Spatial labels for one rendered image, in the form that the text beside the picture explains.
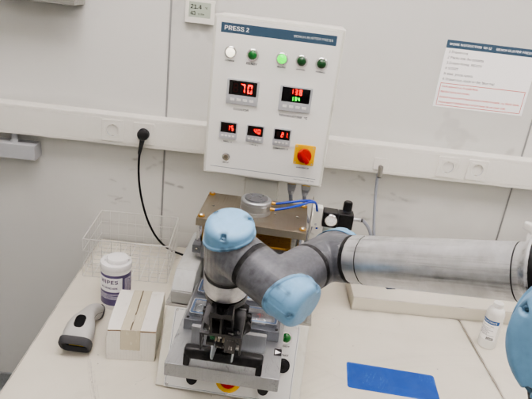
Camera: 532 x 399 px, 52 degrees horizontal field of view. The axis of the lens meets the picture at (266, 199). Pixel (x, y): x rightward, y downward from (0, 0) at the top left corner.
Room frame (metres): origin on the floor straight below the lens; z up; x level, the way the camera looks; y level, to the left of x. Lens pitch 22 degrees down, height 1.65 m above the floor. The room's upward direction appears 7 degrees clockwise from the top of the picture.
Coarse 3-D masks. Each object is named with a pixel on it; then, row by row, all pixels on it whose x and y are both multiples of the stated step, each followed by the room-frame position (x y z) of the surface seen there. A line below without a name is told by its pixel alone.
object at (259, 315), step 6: (198, 300) 1.00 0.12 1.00; (204, 300) 1.00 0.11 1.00; (192, 306) 0.97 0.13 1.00; (198, 306) 0.98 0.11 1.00; (252, 306) 1.00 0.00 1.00; (198, 312) 0.95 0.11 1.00; (252, 312) 0.98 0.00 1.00; (258, 312) 0.98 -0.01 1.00; (264, 312) 0.99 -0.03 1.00; (252, 318) 0.96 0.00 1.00; (258, 318) 0.96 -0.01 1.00; (264, 318) 0.96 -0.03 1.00; (270, 318) 0.96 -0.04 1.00
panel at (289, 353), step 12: (180, 312) 1.08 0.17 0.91; (288, 348) 1.05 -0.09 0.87; (288, 360) 1.04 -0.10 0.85; (288, 372) 1.02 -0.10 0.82; (168, 384) 1.01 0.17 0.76; (180, 384) 1.01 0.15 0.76; (204, 384) 1.01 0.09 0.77; (216, 384) 1.01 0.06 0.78; (288, 384) 1.01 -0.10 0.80; (240, 396) 1.00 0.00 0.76; (252, 396) 1.00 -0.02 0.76; (264, 396) 1.00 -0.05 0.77; (276, 396) 1.00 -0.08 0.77; (288, 396) 1.00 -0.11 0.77
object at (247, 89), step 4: (236, 84) 1.40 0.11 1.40; (240, 84) 1.40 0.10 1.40; (244, 84) 1.40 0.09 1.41; (248, 84) 1.40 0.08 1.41; (252, 84) 1.40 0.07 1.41; (232, 88) 1.40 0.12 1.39; (236, 88) 1.40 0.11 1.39; (240, 88) 1.40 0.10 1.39; (244, 88) 1.40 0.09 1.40; (248, 88) 1.40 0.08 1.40; (252, 88) 1.40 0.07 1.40; (232, 92) 1.40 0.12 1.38; (236, 92) 1.40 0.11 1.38; (240, 92) 1.40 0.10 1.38; (244, 92) 1.40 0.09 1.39; (248, 92) 1.40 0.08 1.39; (252, 92) 1.40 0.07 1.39
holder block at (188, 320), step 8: (200, 280) 1.10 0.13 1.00; (192, 296) 1.03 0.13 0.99; (200, 296) 1.03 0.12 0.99; (248, 304) 1.02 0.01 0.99; (256, 304) 1.03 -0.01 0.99; (184, 320) 0.94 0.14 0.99; (192, 320) 0.94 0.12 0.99; (200, 320) 0.94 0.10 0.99; (184, 328) 0.94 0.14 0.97; (256, 328) 0.94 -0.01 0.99; (264, 328) 0.94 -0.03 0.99; (272, 328) 0.94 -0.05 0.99; (272, 336) 0.93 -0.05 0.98
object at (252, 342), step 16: (176, 336) 0.91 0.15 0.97; (192, 336) 0.90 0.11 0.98; (256, 336) 0.89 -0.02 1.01; (176, 352) 0.86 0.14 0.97; (256, 352) 0.89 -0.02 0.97; (272, 352) 0.90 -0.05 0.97; (176, 368) 0.83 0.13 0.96; (192, 368) 0.83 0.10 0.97; (208, 368) 0.83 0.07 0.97; (224, 368) 0.83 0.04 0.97; (240, 368) 0.84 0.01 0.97; (272, 368) 0.85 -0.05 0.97; (240, 384) 0.82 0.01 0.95; (256, 384) 0.82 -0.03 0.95; (272, 384) 0.82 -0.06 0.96
